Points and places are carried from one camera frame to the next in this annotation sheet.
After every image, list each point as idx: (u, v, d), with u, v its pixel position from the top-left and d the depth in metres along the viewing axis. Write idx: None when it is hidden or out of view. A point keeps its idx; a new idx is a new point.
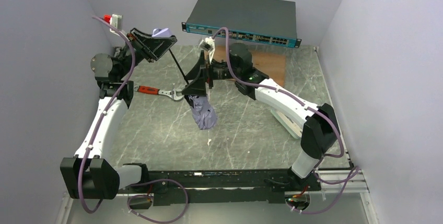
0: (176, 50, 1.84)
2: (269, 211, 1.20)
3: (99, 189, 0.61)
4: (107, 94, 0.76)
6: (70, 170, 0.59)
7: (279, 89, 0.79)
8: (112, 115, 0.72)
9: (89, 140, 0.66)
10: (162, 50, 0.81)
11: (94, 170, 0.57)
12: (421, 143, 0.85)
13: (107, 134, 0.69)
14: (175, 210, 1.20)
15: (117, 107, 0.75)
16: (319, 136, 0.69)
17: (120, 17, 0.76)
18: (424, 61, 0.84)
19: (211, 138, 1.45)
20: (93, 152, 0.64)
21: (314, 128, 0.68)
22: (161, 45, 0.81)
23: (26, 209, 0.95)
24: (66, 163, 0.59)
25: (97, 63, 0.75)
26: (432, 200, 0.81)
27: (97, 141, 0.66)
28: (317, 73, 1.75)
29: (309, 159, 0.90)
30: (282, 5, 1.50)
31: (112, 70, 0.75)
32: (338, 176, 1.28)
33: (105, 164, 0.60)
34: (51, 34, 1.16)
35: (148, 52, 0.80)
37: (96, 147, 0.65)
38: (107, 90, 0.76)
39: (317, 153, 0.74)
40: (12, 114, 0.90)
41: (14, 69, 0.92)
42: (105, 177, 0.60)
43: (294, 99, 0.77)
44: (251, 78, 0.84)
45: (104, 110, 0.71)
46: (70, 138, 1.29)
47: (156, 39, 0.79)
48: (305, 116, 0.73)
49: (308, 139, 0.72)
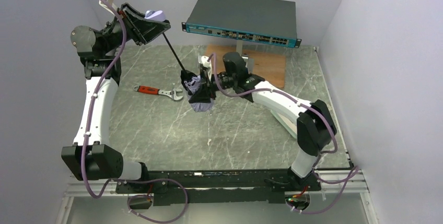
0: (176, 50, 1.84)
2: (269, 211, 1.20)
3: (105, 172, 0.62)
4: (93, 73, 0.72)
6: (73, 157, 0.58)
7: (274, 90, 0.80)
8: (103, 97, 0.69)
9: (85, 127, 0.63)
10: (152, 34, 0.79)
11: (97, 155, 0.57)
12: (421, 143, 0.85)
13: (102, 118, 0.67)
14: (175, 210, 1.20)
15: (108, 89, 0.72)
16: (313, 131, 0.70)
17: None
18: (424, 61, 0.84)
19: (211, 138, 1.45)
20: (92, 138, 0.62)
21: (307, 122, 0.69)
22: (153, 29, 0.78)
23: (26, 209, 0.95)
24: (67, 152, 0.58)
25: (79, 37, 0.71)
26: (432, 200, 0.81)
27: (94, 126, 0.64)
28: (317, 73, 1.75)
29: (306, 157, 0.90)
30: (282, 4, 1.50)
31: (96, 45, 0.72)
32: (337, 175, 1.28)
33: (106, 148, 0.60)
34: (50, 34, 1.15)
35: (137, 34, 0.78)
37: (94, 132, 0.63)
38: (92, 69, 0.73)
39: (313, 149, 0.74)
40: (11, 114, 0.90)
41: (14, 69, 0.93)
42: (109, 160, 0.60)
43: (288, 97, 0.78)
44: (247, 82, 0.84)
45: (94, 93, 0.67)
46: (69, 138, 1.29)
47: (148, 22, 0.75)
48: (298, 112, 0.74)
49: (302, 136, 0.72)
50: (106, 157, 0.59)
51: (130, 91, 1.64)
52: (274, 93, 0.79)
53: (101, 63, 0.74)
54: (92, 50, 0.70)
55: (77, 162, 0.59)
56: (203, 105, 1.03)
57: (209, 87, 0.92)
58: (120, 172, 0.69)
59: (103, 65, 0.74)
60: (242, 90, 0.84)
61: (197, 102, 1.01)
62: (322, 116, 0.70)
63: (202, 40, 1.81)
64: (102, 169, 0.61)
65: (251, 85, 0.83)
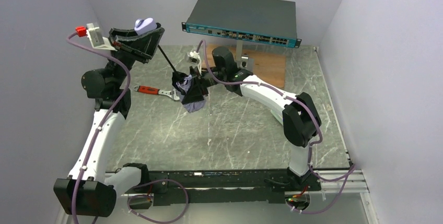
0: (176, 50, 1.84)
2: (269, 211, 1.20)
3: (94, 208, 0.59)
4: (102, 105, 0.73)
6: (65, 191, 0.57)
7: (261, 83, 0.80)
8: (106, 131, 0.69)
9: (84, 160, 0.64)
10: (153, 46, 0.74)
11: (89, 191, 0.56)
12: (421, 143, 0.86)
13: (102, 152, 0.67)
14: (176, 210, 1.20)
15: (113, 122, 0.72)
16: (298, 122, 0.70)
17: (97, 28, 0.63)
18: (424, 61, 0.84)
19: (211, 138, 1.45)
20: (86, 173, 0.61)
21: (293, 115, 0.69)
22: (151, 41, 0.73)
23: (26, 209, 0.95)
24: (60, 184, 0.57)
25: (89, 81, 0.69)
26: (431, 201, 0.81)
27: (92, 161, 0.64)
28: (317, 73, 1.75)
29: (300, 154, 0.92)
30: (282, 5, 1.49)
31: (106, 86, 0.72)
32: (336, 175, 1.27)
33: (100, 184, 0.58)
34: (50, 35, 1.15)
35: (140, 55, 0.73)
37: (90, 167, 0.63)
38: (102, 101, 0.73)
39: (300, 141, 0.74)
40: (11, 115, 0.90)
41: (14, 70, 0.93)
42: (100, 197, 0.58)
43: (274, 90, 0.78)
44: (236, 76, 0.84)
45: (99, 126, 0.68)
46: (69, 138, 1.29)
47: (144, 37, 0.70)
48: (284, 105, 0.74)
49: (289, 128, 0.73)
50: (97, 194, 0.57)
51: (130, 91, 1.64)
52: (260, 86, 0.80)
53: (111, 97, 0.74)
54: (101, 94, 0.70)
55: (68, 196, 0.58)
56: (197, 104, 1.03)
57: (200, 82, 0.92)
58: (113, 207, 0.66)
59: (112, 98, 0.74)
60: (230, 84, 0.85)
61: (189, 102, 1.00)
62: (308, 108, 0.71)
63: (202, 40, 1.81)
64: (92, 205, 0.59)
65: (240, 79, 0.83)
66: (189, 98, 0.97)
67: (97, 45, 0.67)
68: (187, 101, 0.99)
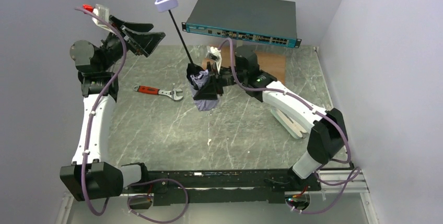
0: (176, 50, 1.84)
2: (269, 211, 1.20)
3: (104, 188, 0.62)
4: (90, 91, 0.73)
6: (72, 177, 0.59)
7: (287, 92, 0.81)
8: (101, 114, 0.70)
9: (84, 145, 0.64)
10: (153, 46, 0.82)
11: (97, 173, 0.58)
12: (421, 143, 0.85)
13: (101, 135, 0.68)
14: (175, 210, 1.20)
15: (105, 104, 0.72)
16: (326, 141, 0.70)
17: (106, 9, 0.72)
18: (424, 61, 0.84)
19: (211, 138, 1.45)
20: (91, 156, 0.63)
21: (322, 132, 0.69)
22: (151, 40, 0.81)
23: (26, 209, 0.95)
24: (66, 171, 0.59)
25: (78, 54, 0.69)
26: (431, 201, 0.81)
27: (93, 144, 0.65)
28: (317, 73, 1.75)
29: (312, 162, 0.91)
30: (282, 5, 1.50)
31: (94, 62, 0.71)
32: (338, 176, 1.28)
33: (106, 165, 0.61)
34: (50, 35, 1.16)
35: (138, 49, 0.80)
37: (93, 151, 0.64)
38: (89, 86, 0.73)
39: (323, 158, 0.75)
40: (11, 115, 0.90)
41: (14, 70, 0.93)
42: (108, 177, 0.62)
43: (303, 103, 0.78)
44: (258, 80, 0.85)
45: (92, 110, 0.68)
46: (70, 138, 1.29)
47: (146, 35, 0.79)
48: (313, 120, 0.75)
49: (315, 144, 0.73)
50: (106, 174, 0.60)
51: (130, 91, 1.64)
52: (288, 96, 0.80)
53: (98, 80, 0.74)
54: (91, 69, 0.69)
55: (77, 181, 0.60)
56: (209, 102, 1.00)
57: (217, 80, 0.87)
58: (120, 188, 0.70)
59: (100, 81, 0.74)
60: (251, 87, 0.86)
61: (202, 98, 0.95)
62: (339, 128, 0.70)
63: (202, 40, 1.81)
64: (102, 186, 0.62)
65: (263, 84, 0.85)
66: (201, 95, 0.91)
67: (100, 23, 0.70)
68: (199, 97, 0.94)
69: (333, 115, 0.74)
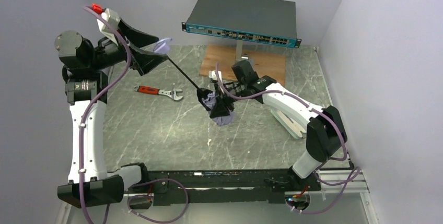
0: (176, 50, 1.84)
2: (269, 211, 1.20)
3: (104, 201, 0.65)
4: (75, 94, 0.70)
6: (71, 195, 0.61)
7: (284, 92, 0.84)
8: (91, 126, 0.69)
9: (79, 163, 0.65)
10: (152, 66, 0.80)
11: (96, 190, 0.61)
12: (421, 143, 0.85)
13: (95, 149, 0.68)
14: (176, 210, 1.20)
15: (96, 113, 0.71)
16: (323, 138, 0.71)
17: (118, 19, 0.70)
18: (424, 61, 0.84)
19: (211, 138, 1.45)
20: (88, 174, 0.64)
21: (318, 128, 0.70)
22: (152, 61, 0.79)
23: (26, 209, 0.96)
24: (63, 190, 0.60)
25: (65, 42, 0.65)
26: (431, 201, 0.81)
27: (89, 161, 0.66)
28: (317, 73, 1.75)
29: (311, 162, 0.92)
30: (282, 5, 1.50)
31: (83, 59, 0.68)
32: (338, 176, 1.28)
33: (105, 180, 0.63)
34: (50, 35, 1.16)
35: (134, 65, 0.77)
37: (89, 168, 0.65)
38: (74, 90, 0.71)
39: (323, 157, 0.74)
40: (11, 115, 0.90)
41: (14, 70, 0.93)
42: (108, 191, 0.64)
43: (300, 102, 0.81)
44: (259, 82, 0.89)
45: (82, 124, 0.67)
46: (70, 138, 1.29)
47: (148, 54, 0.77)
48: (309, 117, 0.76)
49: (313, 142, 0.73)
50: (106, 189, 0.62)
51: (130, 90, 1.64)
52: (285, 95, 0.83)
53: (83, 83, 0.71)
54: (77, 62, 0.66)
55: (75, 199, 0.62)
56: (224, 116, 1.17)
57: (223, 99, 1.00)
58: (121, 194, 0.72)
59: (84, 82, 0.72)
60: (253, 90, 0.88)
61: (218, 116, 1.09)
62: (335, 124, 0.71)
63: (202, 40, 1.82)
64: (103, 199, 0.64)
65: (263, 86, 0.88)
66: (215, 113, 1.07)
67: (105, 30, 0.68)
68: (214, 115, 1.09)
69: (328, 111, 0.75)
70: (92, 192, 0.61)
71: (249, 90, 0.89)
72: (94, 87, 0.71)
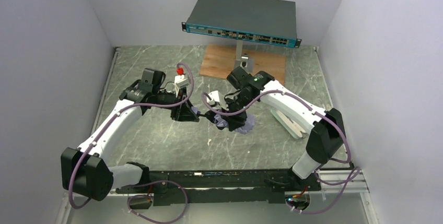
0: (176, 50, 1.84)
2: (269, 211, 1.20)
3: (90, 188, 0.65)
4: (126, 96, 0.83)
6: (69, 161, 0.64)
7: (285, 93, 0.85)
8: (124, 117, 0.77)
9: (95, 137, 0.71)
10: (184, 119, 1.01)
11: (89, 165, 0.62)
12: (421, 143, 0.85)
13: (113, 134, 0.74)
14: (176, 210, 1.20)
15: (132, 112, 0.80)
16: (325, 141, 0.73)
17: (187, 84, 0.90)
18: (424, 61, 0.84)
19: (211, 138, 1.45)
20: (94, 149, 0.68)
21: (322, 133, 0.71)
22: (188, 117, 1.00)
23: (26, 208, 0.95)
24: (68, 152, 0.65)
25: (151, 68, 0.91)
26: (431, 202, 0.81)
27: (102, 140, 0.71)
28: (317, 73, 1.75)
29: (311, 162, 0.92)
30: (283, 5, 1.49)
31: (154, 81, 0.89)
32: (338, 175, 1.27)
33: (102, 163, 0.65)
34: (50, 35, 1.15)
35: (175, 113, 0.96)
37: (99, 145, 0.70)
38: (127, 93, 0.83)
39: (322, 159, 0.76)
40: (11, 115, 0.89)
41: (14, 71, 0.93)
42: (99, 175, 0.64)
43: (303, 103, 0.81)
44: (256, 79, 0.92)
45: (118, 112, 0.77)
46: (69, 138, 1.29)
47: (189, 110, 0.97)
48: (313, 121, 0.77)
49: (314, 144, 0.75)
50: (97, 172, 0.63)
51: None
52: (289, 96, 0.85)
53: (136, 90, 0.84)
54: (152, 77, 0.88)
55: (70, 168, 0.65)
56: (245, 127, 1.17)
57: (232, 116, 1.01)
58: (103, 194, 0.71)
59: (137, 92, 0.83)
60: (249, 87, 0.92)
61: (234, 128, 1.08)
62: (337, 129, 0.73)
63: (201, 40, 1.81)
64: (89, 184, 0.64)
65: (261, 84, 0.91)
66: (233, 127, 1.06)
67: (178, 85, 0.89)
68: (232, 129, 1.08)
69: (331, 115, 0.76)
70: (85, 167, 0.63)
71: (246, 87, 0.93)
72: (142, 96, 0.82)
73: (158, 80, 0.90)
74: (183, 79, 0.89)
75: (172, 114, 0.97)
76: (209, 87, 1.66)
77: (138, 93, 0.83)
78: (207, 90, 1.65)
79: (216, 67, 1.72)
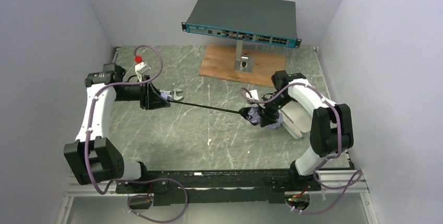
0: (177, 50, 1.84)
2: (269, 211, 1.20)
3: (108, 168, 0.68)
4: (93, 81, 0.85)
6: (74, 154, 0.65)
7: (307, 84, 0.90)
8: (103, 99, 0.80)
9: (88, 124, 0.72)
10: (154, 106, 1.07)
11: (98, 147, 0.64)
12: (422, 143, 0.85)
13: (102, 117, 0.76)
14: (175, 210, 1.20)
15: (107, 93, 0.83)
16: (324, 128, 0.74)
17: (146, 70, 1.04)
18: (424, 61, 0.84)
19: (211, 138, 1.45)
20: (94, 133, 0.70)
21: (322, 117, 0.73)
22: (158, 103, 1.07)
23: (26, 208, 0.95)
24: (70, 148, 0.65)
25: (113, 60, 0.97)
26: (431, 201, 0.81)
27: (96, 124, 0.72)
28: (317, 73, 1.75)
29: (312, 157, 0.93)
30: (283, 6, 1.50)
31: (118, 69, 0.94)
32: (338, 176, 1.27)
33: (108, 142, 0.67)
34: (50, 35, 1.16)
35: (144, 98, 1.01)
37: (95, 129, 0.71)
38: (92, 78, 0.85)
39: (321, 150, 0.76)
40: (11, 115, 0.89)
41: (14, 70, 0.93)
42: (111, 153, 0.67)
43: (317, 93, 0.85)
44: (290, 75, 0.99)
45: (96, 96, 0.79)
46: (69, 137, 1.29)
47: (158, 96, 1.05)
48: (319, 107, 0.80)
49: (315, 130, 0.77)
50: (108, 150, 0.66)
51: None
52: (307, 88, 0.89)
53: (100, 73, 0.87)
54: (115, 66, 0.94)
55: (80, 160, 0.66)
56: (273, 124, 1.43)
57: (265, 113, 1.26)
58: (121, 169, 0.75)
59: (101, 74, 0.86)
60: (281, 81, 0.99)
61: (265, 124, 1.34)
62: (339, 119, 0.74)
63: (201, 40, 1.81)
64: (106, 166, 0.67)
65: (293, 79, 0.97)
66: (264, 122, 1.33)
67: (139, 72, 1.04)
68: (264, 124, 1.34)
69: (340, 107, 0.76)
70: (95, 151, 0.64)
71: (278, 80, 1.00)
72: (108, 75, 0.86)
73: (119, 70, 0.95)
74: (142, 66, 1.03)
75: (142, 104, 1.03)
76: (209, 87, 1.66)
77: (103, 74, 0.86)
78: (207, 91, 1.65)
79: (216, 67, 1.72)
